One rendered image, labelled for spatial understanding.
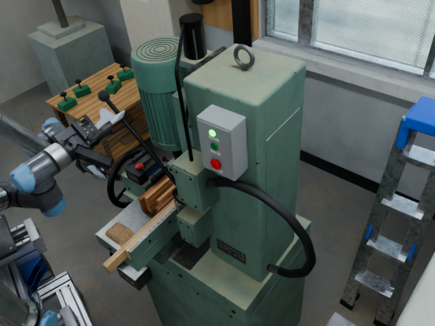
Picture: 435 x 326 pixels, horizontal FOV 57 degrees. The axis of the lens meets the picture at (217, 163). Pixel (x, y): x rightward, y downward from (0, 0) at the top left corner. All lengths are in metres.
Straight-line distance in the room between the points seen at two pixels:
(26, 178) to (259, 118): 0.63
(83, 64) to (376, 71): 2.31
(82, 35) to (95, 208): 1.43
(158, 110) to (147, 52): 0.17
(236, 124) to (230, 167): 0.11
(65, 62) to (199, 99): 2.59
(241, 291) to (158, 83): 0.72
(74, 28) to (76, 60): 0.26
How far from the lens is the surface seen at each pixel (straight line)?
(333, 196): 2.76
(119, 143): 3.06
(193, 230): 1.22
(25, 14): 4.38
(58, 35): 3.57
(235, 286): 1.40
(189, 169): 1.04
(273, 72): 0.98
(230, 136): 0.87
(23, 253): 1.82
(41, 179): 1.18
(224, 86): 0.93
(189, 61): 1.06
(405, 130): 1.55
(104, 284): 2.49
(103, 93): 1.24
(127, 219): 1.51
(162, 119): 1.20
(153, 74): 1.11
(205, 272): 1.44
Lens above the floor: 2.01
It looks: 42 degrees down
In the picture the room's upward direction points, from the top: 7 degrees counter-clockwise
